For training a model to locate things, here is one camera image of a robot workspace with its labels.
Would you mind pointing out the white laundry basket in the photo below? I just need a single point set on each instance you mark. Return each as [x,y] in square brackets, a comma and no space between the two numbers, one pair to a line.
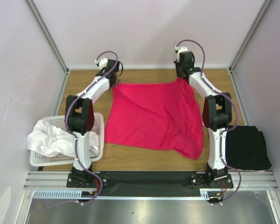
[96,143]

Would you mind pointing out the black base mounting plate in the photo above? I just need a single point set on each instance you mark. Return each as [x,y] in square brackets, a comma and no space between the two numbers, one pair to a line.
[149,183]

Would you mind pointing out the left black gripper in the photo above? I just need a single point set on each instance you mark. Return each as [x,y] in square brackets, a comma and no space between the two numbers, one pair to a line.
[112,86]

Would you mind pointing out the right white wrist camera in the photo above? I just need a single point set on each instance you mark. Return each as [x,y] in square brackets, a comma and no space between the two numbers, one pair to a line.
[180,49]

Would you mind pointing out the pink t shirt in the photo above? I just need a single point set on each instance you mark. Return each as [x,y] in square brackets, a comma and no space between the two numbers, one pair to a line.
[161,116]

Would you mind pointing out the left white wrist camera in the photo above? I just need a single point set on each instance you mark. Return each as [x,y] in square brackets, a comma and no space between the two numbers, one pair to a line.
[101,63]

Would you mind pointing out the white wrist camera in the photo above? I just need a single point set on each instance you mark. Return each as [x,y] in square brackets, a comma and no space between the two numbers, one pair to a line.
[101,63]
[180,49]

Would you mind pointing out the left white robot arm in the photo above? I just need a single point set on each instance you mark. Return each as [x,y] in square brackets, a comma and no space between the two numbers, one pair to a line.
[80,119]

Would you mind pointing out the black folded t shirt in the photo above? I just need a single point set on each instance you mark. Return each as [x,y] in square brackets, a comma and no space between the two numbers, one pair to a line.
[245,149]

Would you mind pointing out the white crumpled t shirt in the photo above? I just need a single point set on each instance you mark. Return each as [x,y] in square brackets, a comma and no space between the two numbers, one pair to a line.
[50,141]

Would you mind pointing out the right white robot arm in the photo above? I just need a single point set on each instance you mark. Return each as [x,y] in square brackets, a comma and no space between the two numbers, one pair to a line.
[216,116]

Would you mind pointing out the aluminium frame rail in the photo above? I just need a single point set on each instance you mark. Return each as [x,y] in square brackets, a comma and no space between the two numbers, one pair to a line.
[52,184]

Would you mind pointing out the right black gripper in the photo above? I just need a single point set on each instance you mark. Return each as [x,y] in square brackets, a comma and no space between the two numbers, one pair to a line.
[180,71]

